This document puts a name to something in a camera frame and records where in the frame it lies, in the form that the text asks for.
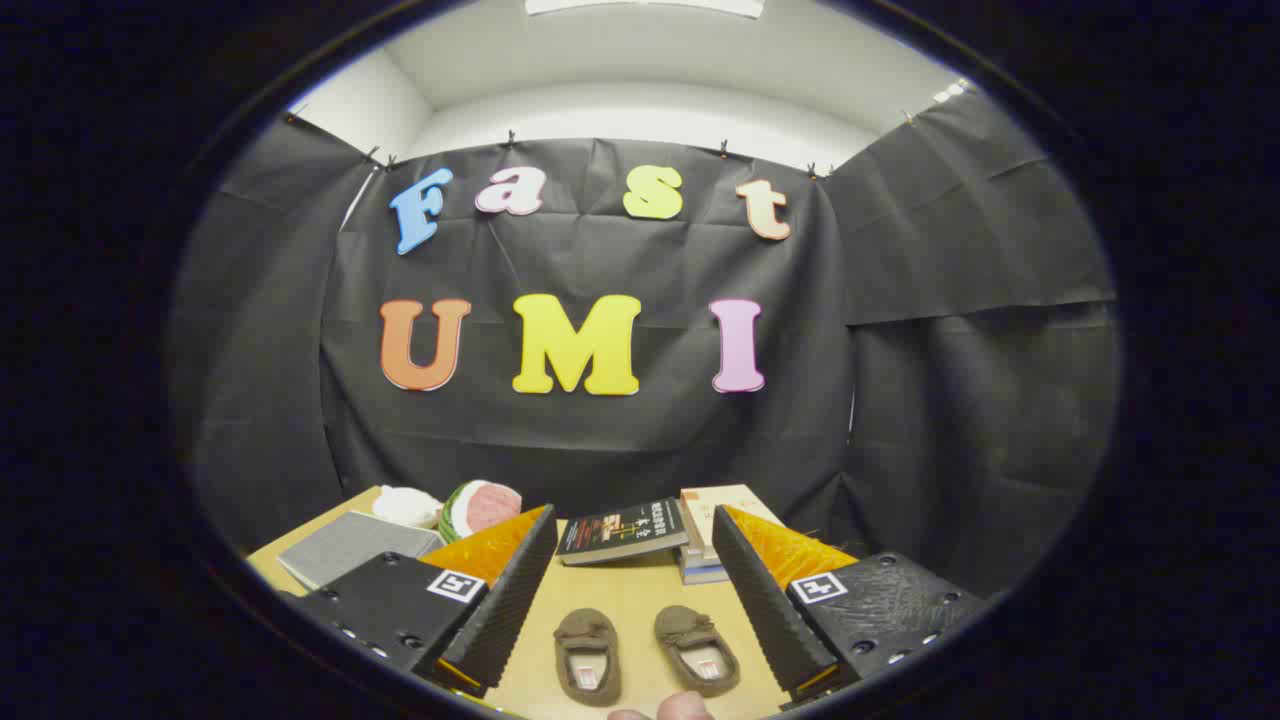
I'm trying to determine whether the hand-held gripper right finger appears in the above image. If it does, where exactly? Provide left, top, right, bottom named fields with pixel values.
left=711, top=503, right=991, bottom=713

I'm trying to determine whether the black cover book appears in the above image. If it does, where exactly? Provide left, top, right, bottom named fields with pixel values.
left=556, top=497, right=691, bottom=567

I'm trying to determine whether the beige cover book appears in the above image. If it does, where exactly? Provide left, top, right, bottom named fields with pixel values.
left=680, top=484, right=786, bottom=561

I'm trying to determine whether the grey fabric storage box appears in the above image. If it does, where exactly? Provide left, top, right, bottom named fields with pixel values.
left=277, top=511, right=446, bottom=591

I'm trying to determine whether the watermelon slice plush toy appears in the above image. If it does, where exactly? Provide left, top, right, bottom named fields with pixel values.
left=438, top=480, right=523, bottom=544

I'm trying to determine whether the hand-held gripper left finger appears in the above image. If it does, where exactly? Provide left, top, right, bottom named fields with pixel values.
left=285, top=503, right=559, bottom=699

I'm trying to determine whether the brown fuzzy shoe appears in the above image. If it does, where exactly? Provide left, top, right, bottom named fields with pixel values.
left=654, top=605, right=742, bottom=698
left=553, top=608, right=623, bottom=707

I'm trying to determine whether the long ceiling light panel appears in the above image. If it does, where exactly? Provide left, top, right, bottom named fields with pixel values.
left=525, top=0, right=766, bottom=19

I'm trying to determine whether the white plush toy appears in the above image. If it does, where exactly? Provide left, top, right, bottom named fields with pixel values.
left=372, top=486, right=444, bottom=529

